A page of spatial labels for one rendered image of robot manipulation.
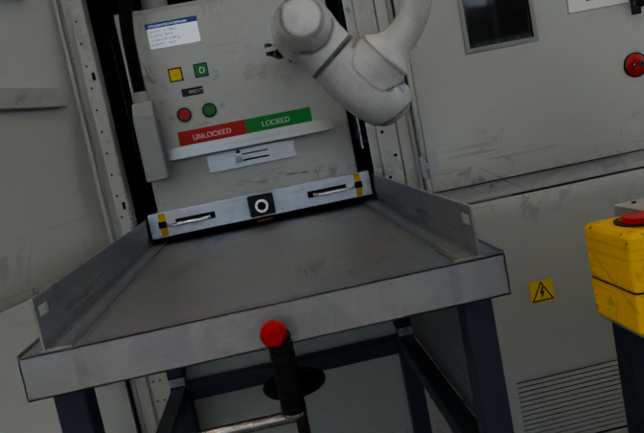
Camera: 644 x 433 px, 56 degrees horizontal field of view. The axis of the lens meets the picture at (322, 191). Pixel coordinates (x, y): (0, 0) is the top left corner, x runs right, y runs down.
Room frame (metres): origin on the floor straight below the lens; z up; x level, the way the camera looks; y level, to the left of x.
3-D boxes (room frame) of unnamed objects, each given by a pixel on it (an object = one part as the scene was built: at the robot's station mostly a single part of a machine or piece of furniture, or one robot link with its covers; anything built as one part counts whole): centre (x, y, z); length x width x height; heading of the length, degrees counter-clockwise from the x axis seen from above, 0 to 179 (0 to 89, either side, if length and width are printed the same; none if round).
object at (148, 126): (1.37, 0.35, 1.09); 0.08 x 0.05 x 0.17; 4
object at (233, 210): (1.47, 0.15, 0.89); 0.54 x 0.05 x 0.06; 94
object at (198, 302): (1.07, 0.12, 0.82); 0.68 x 0.62 x 0.06; 4
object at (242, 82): (1.45, 0.15, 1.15); 0.48 x 0.01 x 0.48; 94
